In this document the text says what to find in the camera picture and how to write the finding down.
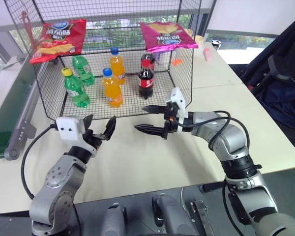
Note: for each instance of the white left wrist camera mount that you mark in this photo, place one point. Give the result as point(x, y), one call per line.
point(68, 129)

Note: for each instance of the metal bracket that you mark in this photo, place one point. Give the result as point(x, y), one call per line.
point(201, 216)

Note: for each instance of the red plastic clip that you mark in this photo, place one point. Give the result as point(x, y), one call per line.
point(27, 24)

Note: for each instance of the red potato chips bag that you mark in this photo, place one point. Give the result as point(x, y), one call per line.
point(56, 39)

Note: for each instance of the black bar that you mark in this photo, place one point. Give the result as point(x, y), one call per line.
point(211, 187)

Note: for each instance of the black and white round object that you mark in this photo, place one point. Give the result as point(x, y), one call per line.
point(216, 43)

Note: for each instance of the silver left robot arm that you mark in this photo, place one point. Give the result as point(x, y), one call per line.
point(56, 186)

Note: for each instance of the small orange tag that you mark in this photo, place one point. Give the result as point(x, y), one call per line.
point(177, 62)

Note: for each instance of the grey rounded shape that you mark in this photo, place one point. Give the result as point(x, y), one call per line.
point(113, 218)

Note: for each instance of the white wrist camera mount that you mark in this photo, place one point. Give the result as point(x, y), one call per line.
point(178, 96)
point(68, 129)

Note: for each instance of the green soda bottle yellow cap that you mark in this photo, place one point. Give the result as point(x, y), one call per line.
point(75, 91)

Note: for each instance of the pink tube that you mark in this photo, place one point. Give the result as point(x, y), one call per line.
point(207, 54)

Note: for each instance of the magenta potato chips bag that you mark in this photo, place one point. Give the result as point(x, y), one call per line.
point(164, 37)

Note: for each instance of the black chair armrest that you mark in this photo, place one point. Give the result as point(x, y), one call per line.
point(275, 66)

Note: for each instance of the orange soda bottle blue cap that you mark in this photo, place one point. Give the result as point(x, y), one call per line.
point(111, 93)
point(116, 66)

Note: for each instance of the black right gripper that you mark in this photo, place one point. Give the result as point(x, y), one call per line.
point(170, 123)

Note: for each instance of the cola bottle red cap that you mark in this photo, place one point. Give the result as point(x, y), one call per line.
point(145, 82)
point(150, 59)

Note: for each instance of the dark rounded shape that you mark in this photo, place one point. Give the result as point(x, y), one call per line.
point(169, 214)

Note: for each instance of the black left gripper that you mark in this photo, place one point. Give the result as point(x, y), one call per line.
point(94, 140)

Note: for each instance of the green conveyor belt grey frame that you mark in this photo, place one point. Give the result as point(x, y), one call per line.
point(7, 98)

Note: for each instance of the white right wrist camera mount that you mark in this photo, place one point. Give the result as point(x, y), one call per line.
point(178, 96)

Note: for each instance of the black office chair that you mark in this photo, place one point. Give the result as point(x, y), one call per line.
point(285, 98)

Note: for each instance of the beige paper cup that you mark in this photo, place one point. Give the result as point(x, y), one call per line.
point(199, 40)

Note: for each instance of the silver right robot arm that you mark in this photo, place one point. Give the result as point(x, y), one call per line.
point(231, 137)

